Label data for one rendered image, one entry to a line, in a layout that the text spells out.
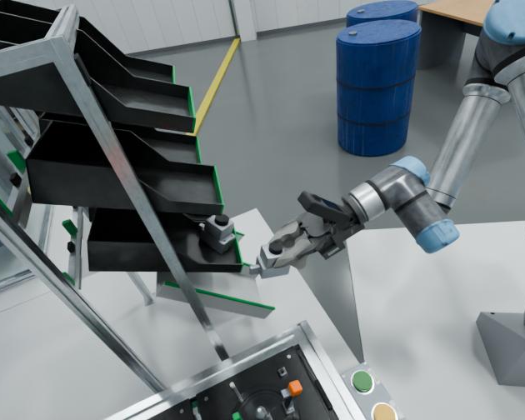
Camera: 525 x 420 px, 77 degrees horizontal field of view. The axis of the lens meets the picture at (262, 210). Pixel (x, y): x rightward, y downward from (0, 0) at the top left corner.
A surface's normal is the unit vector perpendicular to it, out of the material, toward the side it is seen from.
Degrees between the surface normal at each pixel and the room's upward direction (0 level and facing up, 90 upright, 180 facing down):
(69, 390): 0
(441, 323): 0
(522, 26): 40
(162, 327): 0
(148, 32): 90
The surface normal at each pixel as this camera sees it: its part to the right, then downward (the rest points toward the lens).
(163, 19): -0.08, 0.67
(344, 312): -0.17, -0.74
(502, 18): -0.44, -0.16
